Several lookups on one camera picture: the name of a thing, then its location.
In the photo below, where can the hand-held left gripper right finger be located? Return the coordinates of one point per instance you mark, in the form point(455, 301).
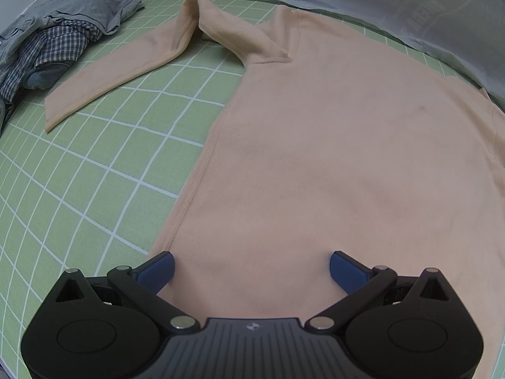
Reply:
point(344, 269)

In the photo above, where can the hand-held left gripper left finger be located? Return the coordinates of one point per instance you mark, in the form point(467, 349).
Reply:
point(159, 269)

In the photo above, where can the peach long-sleeve sweater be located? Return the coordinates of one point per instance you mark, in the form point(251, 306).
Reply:
point(315, 166)

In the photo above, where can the green checked bed sheet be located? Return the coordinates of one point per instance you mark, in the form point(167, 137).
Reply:
point(98, 185)

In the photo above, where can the dark blue garment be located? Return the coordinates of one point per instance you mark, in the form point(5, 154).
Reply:
point(45, 75)

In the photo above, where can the blue plaid shirt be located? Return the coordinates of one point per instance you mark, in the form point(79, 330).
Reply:
point(51, 47)

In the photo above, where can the grey crumpled garment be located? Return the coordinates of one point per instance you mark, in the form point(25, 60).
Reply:
point(79, 6)

